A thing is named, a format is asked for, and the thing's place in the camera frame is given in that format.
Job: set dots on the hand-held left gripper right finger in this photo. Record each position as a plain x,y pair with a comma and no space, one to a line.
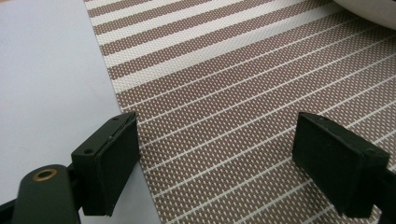
336,165

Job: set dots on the brown white striped placemat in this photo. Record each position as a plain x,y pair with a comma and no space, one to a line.
233,93

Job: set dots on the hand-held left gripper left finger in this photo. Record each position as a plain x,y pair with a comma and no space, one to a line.
102,168

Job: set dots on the white table sheet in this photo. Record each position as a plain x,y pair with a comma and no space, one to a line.
46,77

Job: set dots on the white plate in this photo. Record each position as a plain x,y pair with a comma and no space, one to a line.
370,11

